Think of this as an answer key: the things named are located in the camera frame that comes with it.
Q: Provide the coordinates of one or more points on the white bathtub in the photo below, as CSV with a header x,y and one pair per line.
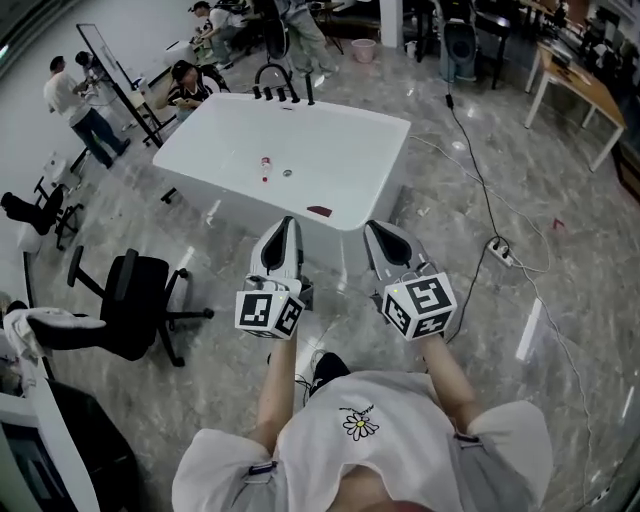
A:
x,y
325,145

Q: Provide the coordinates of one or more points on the white jacket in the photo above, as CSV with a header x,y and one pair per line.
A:
x,y
25,327

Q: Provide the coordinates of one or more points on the white stool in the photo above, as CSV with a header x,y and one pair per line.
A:
x,y
55,170

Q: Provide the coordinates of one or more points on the dark red cloth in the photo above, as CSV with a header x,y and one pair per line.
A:
x,y
319,211

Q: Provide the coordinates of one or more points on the white power strip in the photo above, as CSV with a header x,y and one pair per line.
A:
x,y
500,251

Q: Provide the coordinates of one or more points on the black framed whiteboard stand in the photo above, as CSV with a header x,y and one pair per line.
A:
x,y
117,75

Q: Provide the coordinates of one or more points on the wooden table with white legs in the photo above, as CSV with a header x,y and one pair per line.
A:
x,y
585,82

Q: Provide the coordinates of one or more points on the white cabinet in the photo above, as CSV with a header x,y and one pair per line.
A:
x,y
50,440

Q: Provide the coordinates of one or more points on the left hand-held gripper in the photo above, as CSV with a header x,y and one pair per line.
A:
x,y
272,310

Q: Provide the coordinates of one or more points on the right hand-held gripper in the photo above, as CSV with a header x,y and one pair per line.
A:
x,y
420,305

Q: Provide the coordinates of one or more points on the small white bucket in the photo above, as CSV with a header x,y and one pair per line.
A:
x,y
411,49

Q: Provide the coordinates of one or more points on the black gooseneck faucet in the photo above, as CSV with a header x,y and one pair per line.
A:
x,y
272,70

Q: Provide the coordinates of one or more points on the pink bucket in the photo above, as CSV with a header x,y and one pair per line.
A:
x,y
363,50

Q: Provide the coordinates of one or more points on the person's right forearm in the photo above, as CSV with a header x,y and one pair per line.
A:
x,y
450,385

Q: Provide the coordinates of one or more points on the person's left forearm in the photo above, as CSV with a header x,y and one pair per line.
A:
x,y
277,390

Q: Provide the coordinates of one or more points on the small red floor object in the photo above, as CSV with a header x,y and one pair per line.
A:
x,y
558,224

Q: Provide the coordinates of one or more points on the grey air cooler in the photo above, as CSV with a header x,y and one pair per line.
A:
x,y
460,47

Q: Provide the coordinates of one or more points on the black shoe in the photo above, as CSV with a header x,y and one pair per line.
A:
x,y
327,370

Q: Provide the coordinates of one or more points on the white flower print shirt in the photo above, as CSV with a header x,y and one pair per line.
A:
x,y
380,450

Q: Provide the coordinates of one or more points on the black office chair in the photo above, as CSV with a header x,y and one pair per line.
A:
x,y
135,305
45,210

